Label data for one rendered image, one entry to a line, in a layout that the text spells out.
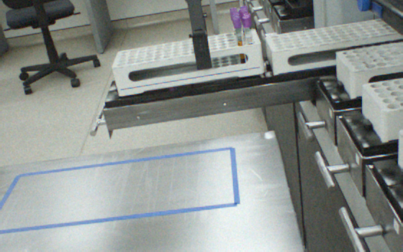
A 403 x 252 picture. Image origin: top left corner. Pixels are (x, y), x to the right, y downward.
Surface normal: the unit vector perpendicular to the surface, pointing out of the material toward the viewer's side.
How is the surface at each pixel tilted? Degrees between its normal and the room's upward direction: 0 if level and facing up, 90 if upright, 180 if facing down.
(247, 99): 90
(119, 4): 90
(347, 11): 90
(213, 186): 0
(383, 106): 0
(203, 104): 90
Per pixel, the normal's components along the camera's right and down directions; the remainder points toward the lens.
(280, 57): 0.03, 0.45
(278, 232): -0.15, -0.88
